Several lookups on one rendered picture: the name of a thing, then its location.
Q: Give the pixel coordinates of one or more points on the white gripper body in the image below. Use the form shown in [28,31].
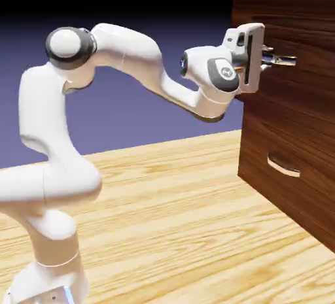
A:
[254,47]

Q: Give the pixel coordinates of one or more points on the dark wood drawer front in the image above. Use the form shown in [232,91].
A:
[308,199]
[301,87]

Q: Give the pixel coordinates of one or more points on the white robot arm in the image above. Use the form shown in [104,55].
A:
[52,115]

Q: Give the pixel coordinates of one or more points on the dark wood cabinet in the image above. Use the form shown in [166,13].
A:
[293,126]

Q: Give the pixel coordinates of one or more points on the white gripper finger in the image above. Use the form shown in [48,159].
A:
[267,47]
[265,66]

